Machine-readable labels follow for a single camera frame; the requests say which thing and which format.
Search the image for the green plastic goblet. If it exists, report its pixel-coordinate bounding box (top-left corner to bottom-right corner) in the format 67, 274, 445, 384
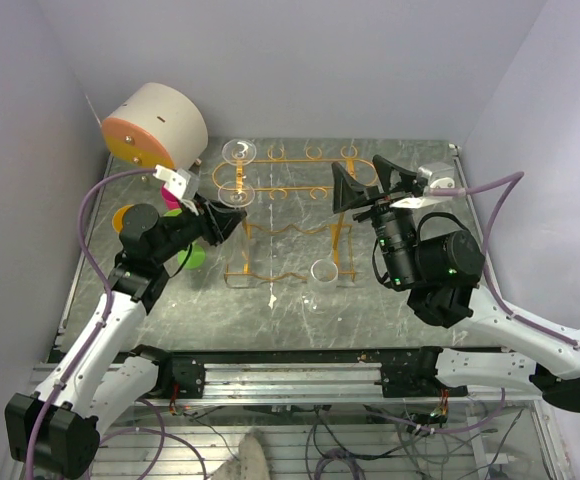
161, 208, 206, 270

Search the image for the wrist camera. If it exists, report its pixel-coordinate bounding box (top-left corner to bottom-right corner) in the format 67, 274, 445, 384
153, 165, 199, 204
391, 162, 463, 210

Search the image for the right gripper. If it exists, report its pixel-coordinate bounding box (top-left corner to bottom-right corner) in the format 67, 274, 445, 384
333, 154, 422, 288

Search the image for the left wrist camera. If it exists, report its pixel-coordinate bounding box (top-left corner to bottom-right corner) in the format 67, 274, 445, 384
153, 165, 199, 204

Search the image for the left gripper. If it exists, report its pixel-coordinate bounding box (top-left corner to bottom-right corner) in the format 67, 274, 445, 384
152, 193, 247, 265

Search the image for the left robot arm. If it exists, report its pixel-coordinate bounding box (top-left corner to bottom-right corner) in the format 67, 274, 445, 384
5, 196, 247, 479

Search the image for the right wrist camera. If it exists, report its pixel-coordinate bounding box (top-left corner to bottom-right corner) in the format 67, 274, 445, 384
391, 162, 463, 210

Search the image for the clear wine glass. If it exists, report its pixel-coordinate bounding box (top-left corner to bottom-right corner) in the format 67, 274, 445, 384
222, 139, 257, 166
306, 259, 339, 313
218, 179, 255, 288

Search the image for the cream cylindrical box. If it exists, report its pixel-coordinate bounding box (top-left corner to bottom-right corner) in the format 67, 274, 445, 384
101, 82, 209, 170

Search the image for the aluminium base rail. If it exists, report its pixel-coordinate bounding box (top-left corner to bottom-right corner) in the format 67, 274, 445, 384
24, 357, 546, 404

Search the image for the pink plastic goblet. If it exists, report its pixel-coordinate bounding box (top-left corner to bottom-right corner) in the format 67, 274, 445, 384
160, 186, 181, 211

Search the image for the gold wire glass rack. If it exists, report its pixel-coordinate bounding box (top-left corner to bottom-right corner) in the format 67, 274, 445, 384
212, 145, 378, 288

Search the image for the orange plastic goblet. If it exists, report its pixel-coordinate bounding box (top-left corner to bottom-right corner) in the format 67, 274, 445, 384
111, 204, 133, 234

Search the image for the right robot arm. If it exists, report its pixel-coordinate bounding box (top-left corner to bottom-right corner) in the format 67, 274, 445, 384
331, 155, 580, 413

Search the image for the white cloth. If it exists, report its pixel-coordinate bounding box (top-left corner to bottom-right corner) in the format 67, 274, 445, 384
211, 431, 271, 480

